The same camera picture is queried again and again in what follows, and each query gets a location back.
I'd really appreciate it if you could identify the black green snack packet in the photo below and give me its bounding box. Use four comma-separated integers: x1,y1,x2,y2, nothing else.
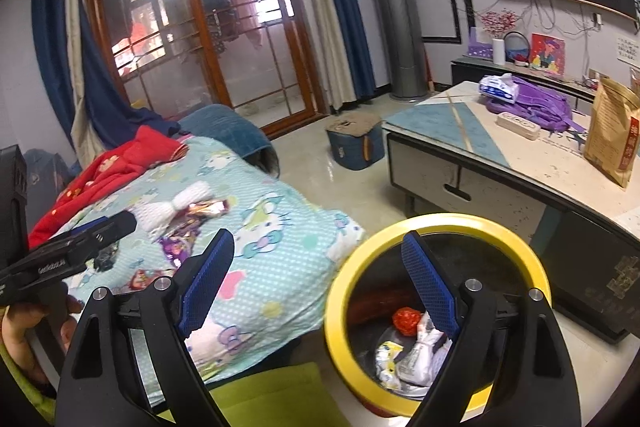
93,242,119,273

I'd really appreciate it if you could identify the white printed plastic bag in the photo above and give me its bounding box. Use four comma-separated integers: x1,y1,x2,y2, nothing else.
396,312,452,387

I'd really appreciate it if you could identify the red snack wrapper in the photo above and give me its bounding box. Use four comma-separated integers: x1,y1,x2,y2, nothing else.
127,269,175,291

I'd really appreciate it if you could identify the red plastic bag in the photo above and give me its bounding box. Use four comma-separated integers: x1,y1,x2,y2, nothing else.
392,307,423,337

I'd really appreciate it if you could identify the yellow white wrapper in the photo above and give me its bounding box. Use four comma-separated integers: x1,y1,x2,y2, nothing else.
374,340,404,391

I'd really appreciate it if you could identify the white foam fruit net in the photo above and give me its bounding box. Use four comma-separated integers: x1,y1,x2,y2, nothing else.
131,181,213,234

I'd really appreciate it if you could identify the yellow rimmed trash bin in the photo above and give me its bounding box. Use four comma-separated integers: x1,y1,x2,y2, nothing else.
323,211,552,419

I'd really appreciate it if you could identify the left hand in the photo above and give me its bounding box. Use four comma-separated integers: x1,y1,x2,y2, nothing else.
0,293,84,385

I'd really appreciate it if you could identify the red blanket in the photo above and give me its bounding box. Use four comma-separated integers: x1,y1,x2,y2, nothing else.
28,126,189,249

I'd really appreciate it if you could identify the Hello Kitty bed sheet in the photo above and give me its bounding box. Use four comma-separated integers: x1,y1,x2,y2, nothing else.
64,136,364,385

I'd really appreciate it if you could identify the blue curtain left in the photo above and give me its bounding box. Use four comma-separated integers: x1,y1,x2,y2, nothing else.
32,0,180,162

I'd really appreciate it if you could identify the blue curtain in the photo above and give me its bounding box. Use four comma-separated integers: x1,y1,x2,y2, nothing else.
333,0,375,101
32,0,180,162

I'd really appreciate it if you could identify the coffee table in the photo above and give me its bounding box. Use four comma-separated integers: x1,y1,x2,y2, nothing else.
383,81,639,343

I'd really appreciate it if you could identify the brown paper bag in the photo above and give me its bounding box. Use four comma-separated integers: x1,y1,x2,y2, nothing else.
584,78,639,188

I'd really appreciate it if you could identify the blue storage stool box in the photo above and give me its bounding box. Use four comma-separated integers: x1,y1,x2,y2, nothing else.
326,112,385,171

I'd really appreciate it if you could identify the white blue tissue pack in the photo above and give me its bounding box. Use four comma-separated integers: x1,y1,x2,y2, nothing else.
478,74,520,104

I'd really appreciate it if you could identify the black tv cabinet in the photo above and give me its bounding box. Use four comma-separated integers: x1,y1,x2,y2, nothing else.
449,56,597,116

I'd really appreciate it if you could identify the wooden glass sliding door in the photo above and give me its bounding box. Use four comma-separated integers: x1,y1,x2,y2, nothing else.
88,0,326,138

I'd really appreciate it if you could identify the colourful picture board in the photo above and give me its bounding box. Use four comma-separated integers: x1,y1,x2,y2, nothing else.
529,32,565,76

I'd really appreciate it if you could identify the blue curtain right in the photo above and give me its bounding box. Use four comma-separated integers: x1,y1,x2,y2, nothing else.
333,0,375,101

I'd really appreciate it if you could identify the silver tower air conditioner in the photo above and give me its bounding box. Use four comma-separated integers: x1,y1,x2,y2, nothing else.
374,0,428,101

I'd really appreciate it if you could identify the purple box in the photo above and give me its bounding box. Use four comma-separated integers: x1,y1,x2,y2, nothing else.
466,26,492,61

